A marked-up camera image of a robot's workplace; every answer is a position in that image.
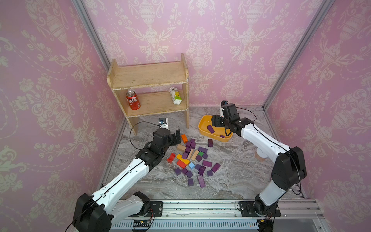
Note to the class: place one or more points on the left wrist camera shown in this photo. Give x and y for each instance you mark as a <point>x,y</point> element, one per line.
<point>163,123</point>

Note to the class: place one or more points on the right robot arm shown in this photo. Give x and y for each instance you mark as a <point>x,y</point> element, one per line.
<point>289,166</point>

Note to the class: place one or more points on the light blue wooden brick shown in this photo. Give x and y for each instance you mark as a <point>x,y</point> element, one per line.
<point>191,165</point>

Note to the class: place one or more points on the purple flat brick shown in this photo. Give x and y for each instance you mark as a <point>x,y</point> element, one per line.
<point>201,149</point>

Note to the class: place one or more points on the orange wooden brick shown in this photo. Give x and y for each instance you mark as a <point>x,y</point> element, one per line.
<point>184,138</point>

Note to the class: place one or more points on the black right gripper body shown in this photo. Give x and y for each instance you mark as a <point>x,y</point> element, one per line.
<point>221,122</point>

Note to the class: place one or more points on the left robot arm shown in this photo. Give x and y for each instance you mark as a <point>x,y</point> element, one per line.
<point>116,188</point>

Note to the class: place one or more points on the wooden two-tier shelf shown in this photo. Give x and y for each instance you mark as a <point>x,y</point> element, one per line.
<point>137,77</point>

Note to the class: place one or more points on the purple long front brick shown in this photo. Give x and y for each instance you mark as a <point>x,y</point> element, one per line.
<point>201,181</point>

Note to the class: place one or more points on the white green juice carton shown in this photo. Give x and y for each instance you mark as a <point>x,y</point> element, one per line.
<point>175,94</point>

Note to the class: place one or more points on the yellow wooden brick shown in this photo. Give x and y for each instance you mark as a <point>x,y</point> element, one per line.
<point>185,161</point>

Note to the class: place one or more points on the red cola can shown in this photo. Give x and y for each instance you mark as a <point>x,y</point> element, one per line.
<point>132,99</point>

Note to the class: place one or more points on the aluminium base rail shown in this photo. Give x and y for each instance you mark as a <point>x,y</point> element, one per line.
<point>295,215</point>

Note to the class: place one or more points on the red flat wooden brick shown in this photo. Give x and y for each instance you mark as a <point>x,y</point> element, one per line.
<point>181,164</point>

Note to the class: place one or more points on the purple slanted right brick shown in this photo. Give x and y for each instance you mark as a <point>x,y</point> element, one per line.
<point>215,167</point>

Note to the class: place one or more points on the yellow plastic storage bin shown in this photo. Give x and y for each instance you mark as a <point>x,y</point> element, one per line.
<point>216,133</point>

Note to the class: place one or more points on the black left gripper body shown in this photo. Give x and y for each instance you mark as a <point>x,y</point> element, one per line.
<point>172,141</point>

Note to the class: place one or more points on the natural wood long brick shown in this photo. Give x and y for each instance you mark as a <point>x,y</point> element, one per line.
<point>194,155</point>

